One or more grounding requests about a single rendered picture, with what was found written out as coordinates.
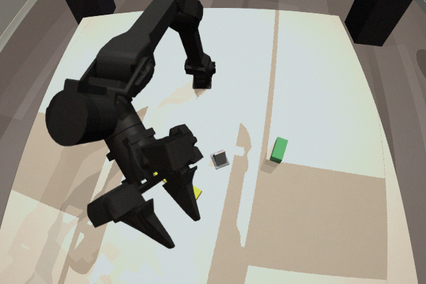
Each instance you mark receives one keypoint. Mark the yellow bar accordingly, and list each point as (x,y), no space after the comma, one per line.
(197,191)

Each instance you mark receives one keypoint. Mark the green rectangular block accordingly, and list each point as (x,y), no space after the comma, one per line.
(279,149)

